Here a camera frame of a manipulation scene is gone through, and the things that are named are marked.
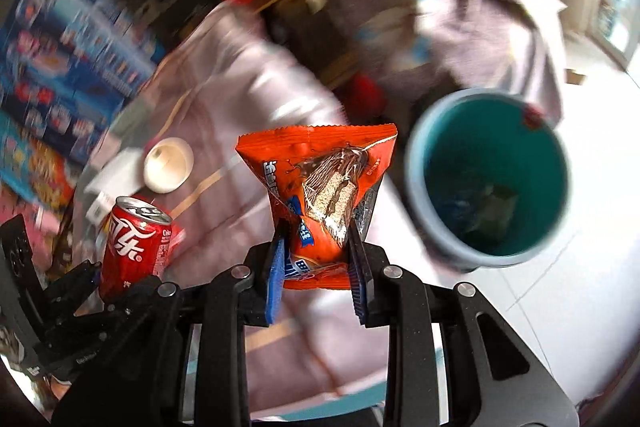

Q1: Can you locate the small white box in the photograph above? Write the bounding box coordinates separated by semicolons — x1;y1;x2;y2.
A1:
82;147;151;220

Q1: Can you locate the teal plastic bin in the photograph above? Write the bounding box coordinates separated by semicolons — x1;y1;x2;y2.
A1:
404;88;572;272

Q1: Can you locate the orange snack packet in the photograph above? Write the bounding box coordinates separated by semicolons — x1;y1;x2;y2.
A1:
235;123;398;292

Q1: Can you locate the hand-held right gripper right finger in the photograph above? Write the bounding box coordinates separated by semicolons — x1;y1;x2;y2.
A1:
346;226;582;427

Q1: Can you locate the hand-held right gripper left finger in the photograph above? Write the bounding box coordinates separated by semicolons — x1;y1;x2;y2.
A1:
52;227;290;427

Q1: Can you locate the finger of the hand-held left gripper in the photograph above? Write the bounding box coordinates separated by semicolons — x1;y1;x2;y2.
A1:
37;277;164;374
44;260;104;319

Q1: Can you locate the red cola can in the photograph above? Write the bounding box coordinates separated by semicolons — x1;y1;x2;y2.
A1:
98;196;187;304

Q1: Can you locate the grey purple printed garment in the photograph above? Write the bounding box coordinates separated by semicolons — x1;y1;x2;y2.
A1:
380;0;567;128

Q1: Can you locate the white paper cup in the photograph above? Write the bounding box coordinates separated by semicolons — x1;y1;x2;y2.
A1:
143;138;194;194

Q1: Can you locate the wooden cabinet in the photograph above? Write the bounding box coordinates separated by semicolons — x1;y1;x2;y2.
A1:
257;0;426;85

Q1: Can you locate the stack of printed toy boxes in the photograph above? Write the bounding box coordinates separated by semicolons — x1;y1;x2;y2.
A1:
0;0;167;212

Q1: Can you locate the crumpled dark wrapper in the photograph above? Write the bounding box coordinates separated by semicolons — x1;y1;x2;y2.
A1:
440;182;522;242

